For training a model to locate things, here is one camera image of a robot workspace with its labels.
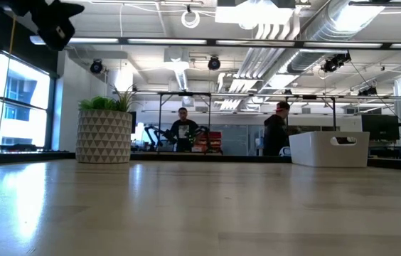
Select black round ceiling spotlight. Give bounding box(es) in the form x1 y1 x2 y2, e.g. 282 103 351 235
207 55 222 71
90 59 104 75

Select black background workstation frame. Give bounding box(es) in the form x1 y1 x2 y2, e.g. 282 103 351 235
284 94 337 134
156 90 213 154

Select red storage bins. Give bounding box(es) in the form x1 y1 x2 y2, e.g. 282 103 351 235
200 130 223 152

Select black background robot arms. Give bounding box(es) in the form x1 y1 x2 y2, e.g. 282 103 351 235
142 123 178 152

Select long ceiling light strip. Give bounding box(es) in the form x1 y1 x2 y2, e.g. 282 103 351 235
29 34 401 50

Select triangle-patterned plant pot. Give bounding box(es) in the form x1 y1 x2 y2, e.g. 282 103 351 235
75 108 133 164

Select person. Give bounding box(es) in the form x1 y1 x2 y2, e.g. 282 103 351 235
262 101 292 156
169 107 201 153

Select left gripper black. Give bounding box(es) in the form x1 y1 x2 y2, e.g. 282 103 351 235
36 0 86 52

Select silver ventilation duct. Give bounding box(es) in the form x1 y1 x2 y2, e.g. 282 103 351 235
287 0 386 74

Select white bin with handle hole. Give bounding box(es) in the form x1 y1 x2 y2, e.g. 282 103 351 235
288 131 370 169

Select green artificial plant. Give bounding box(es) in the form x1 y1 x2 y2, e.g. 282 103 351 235
78 83 141 113

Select black computer monitor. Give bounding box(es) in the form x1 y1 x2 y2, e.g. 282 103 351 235
360 113 400 142

